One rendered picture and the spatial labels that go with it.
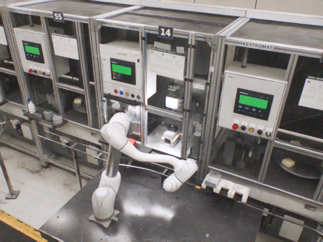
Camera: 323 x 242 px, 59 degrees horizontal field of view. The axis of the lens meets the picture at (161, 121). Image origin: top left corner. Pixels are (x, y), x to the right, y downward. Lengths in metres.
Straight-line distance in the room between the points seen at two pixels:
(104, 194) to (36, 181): 1.85
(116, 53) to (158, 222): 1.42
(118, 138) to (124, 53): 0.82
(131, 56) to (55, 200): 2.02
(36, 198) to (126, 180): 1.38
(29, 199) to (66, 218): 1.32
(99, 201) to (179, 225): 0.65
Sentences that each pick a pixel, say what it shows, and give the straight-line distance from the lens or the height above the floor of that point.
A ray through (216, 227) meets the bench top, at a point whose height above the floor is 0.68.
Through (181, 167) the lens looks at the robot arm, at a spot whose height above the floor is 1.22.
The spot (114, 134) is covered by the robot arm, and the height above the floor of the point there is 1.48.
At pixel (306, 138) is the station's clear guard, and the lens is 2.24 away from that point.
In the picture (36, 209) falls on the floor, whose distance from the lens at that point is 3.62.
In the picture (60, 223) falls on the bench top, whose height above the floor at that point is 0.68.
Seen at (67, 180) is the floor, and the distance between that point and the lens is 3.86.
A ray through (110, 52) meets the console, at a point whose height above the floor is 1.78.
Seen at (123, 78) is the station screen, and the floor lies 1.58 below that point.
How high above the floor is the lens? 2.52
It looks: 31 degrees down
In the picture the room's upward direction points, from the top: 1 degrees clockwise
